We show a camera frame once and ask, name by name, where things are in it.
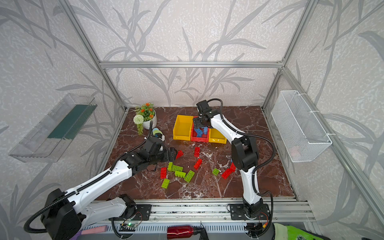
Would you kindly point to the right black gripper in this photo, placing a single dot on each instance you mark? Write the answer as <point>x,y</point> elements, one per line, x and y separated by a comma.
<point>197,122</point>

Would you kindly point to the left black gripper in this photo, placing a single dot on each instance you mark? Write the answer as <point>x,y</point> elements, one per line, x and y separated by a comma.
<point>167,154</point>

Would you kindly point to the red brick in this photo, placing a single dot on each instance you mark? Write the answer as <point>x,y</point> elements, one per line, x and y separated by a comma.
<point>197,152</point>
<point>164,173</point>
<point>179,154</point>
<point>226,173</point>
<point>198,164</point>
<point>233,168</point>

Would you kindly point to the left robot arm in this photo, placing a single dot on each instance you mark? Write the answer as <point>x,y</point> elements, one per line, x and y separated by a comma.
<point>65,213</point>

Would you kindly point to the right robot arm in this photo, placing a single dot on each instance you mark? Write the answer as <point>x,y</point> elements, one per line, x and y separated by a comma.
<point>244,148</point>

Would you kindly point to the green brick upright small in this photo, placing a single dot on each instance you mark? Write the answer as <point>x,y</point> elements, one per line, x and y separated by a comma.
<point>170,166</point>

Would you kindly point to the green brick wide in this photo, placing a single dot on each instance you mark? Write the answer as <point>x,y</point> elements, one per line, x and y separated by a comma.
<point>176,168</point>

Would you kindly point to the right yellow bin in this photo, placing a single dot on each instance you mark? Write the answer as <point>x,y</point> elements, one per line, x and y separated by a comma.
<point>216,137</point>

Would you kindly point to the yellow bin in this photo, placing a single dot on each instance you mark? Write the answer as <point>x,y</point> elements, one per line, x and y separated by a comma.
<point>182,128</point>
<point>216,137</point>

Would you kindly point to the green brick toothed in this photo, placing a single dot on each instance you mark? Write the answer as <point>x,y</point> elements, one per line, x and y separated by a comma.
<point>180,174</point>

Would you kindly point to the red bin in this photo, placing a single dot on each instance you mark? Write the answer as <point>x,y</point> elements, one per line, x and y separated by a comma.
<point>194,138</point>

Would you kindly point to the left yellow bin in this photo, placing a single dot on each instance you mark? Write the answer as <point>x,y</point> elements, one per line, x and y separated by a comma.
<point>182,128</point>

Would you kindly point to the light blue garden trowel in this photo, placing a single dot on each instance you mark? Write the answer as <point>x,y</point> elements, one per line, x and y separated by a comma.
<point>156,131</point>

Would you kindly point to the green brick diagonal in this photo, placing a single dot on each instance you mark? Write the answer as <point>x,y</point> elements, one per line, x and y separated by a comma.
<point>189,176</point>

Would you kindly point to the green brick lower left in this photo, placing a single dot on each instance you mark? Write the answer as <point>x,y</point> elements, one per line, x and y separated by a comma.
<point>165,183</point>

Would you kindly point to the potted plant white pot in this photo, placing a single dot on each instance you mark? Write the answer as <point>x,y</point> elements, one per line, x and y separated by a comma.
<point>145,115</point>

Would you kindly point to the red metal bottle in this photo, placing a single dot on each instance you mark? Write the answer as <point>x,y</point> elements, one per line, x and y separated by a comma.
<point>182,232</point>

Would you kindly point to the electronics board with led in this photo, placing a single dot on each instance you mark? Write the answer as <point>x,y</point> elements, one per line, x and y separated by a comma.
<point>128,227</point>

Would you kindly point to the green white object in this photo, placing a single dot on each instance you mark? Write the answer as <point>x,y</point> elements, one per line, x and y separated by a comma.
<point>283,232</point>

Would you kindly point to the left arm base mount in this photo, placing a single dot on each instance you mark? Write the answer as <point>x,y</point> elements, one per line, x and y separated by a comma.
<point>139,212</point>

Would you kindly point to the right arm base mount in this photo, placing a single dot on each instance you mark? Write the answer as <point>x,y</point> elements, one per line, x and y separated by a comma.
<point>245,212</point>

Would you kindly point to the purple tool pink handle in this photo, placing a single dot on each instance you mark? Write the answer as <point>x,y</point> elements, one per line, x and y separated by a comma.
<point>95,230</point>

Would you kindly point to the white wire basket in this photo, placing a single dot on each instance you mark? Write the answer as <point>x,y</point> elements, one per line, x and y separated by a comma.
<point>302,133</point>

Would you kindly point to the clear plastic wall shelf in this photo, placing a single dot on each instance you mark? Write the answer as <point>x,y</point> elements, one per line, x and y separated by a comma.
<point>50,138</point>

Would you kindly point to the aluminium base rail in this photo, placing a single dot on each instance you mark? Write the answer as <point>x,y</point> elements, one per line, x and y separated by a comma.
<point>221,210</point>

